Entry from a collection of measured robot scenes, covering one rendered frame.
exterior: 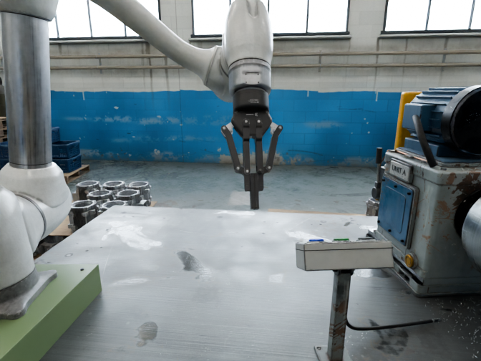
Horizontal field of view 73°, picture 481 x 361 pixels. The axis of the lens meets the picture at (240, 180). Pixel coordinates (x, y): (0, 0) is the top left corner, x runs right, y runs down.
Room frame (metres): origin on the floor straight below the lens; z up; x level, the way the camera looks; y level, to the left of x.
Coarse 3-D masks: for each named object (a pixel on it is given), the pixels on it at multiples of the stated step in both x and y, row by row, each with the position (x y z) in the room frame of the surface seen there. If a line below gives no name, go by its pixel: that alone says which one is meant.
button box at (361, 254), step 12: (348, 240) 0.58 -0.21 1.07; (360, 240) 0.58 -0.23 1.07; (372, 240) 0.57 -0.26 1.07; (300, 252) 0.57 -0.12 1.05; (312, 252) 0.54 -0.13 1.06; (324, 252) 0.54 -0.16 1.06; (336, 252) 0.54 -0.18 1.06; (348, 252) 0.55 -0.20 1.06; (360, 252) 0.55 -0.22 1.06; (372, 252) 0.55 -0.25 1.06; (384, 252) 0.55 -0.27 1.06; (300, 264) 0.56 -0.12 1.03; (312, 264) 0.53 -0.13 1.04; (324, 264) 0.53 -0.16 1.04; (336, 264) 0.53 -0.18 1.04; (348, 264) 0.54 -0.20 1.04; (360, 264) 0.54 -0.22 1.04; (372, 264) 0.54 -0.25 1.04; (384, 264) 0.54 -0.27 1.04
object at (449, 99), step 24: (408, 96) 1.12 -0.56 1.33; (432, 96) 0.98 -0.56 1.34; (456, 96) 0.88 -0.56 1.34; (480, 96) 0.84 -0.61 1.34; (408, 120) 0.99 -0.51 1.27; (432, 120) 0.93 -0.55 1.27; (456, 120) 0.84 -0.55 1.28; (480, 120) 0.84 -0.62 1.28; (408, 144) 1.04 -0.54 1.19; (432, 144) 0.93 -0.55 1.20; (456, 144) 0.85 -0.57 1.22; (480, 144) 0.84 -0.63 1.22
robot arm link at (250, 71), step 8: (232, 64) 0.70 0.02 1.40; (240, 64) 0.68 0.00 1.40; (248, 64) 0.68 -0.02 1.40; (256, 64) 0.68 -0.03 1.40; (264, 64) 0.69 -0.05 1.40; (232, 72) 0.69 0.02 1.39; (240, 72) 0.68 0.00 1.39; (248, 72) 0.67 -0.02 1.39; (256, 72) 0.68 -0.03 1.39; (264, 72) 0.68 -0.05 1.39; (232, 80) 0.69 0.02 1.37; (240, 80) 0.67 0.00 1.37; (248, 80) 0.67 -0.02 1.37; (256, 80) 0.67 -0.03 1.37; (264, 80) 0.68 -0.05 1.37; (232, 88) 0.68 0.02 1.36; (240, 88) 0.68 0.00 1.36; (248, 88) 0.67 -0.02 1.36; (256, 88) 0.67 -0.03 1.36; (264, 88) 0.68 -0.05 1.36; (232, 96) 0.71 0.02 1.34
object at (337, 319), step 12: (336, 276) 0.56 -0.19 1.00; (348, 276) 0.55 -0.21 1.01; (336, 288) 0.55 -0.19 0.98; (348, 288) 0.55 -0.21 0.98; (336, 300) 0.55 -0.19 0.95; (348, 300) 0.55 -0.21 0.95; (336, 312) 0.55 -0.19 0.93; (336, 324) 0.55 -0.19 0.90; (348, 324) 0.61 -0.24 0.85; (396, 324) 0.65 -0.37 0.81; (408, 324) 0.66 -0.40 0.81; (336, 336) 0.55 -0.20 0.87; (324, 348) 0.59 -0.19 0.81; (336, 348) 0.55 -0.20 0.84; (324, 360) 0.56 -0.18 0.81; (336, 360) 0.55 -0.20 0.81; (348, 360) 0.56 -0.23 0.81
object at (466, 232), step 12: (480, 204) 0.69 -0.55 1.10; (468, 216) 0.70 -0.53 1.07; (480, 216) 0.66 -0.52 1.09; (468, 228) 0.68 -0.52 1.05; (480, 228) 0.65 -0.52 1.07; (468, 240) 0.67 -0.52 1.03; (480, 240) 0.64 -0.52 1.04; (468, 252) 0.67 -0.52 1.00; (480, 252) 0.63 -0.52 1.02; (480, 264) 0.64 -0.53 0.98
